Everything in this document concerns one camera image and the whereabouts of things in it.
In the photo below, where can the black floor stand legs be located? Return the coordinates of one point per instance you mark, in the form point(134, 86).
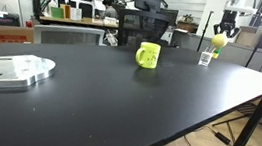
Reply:
point(244, 118)

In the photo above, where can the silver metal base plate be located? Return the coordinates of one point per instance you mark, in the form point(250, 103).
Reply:
point(9, 69)

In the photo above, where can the orange upright box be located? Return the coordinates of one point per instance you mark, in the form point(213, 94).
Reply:
point(67, 11)

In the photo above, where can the green box on desk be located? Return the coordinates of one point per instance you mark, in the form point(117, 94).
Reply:
point(57, 12)

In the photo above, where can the black power adapter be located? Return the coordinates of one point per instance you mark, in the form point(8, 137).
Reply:
point(222, 138)

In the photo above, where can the yellow ball on stick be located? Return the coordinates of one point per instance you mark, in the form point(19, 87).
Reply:
point(219, 40)

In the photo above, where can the small open cardboard box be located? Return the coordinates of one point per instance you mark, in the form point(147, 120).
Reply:
point(247, 37)

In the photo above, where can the black table leg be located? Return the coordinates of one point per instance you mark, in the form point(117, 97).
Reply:
point(254, 120)

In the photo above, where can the grey low cabinet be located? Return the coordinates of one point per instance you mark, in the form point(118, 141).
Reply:
point(236, 57)

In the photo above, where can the grey mesh office chair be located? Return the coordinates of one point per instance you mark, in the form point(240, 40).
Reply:
point(66, 35)

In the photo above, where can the yellow-green mug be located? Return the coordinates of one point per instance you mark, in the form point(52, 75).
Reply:
point(149, 55)

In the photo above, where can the wooden office desk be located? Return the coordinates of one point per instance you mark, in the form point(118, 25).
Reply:
point(81, 21)

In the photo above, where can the black thin stand pole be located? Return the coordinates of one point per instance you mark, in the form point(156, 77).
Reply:
point(204, 32)

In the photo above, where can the clear cup with QR code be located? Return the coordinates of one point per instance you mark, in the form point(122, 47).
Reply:
point(205, 58)

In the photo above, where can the black office chair with headrest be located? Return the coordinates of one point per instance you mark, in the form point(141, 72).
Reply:
point(146, 19)

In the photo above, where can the black equipment case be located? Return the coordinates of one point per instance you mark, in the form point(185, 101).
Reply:
point(0, 18)

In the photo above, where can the seated person with dark hair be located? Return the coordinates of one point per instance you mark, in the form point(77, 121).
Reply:
point(109, 9)

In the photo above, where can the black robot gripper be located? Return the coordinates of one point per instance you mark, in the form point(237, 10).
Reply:
point(230, 17)

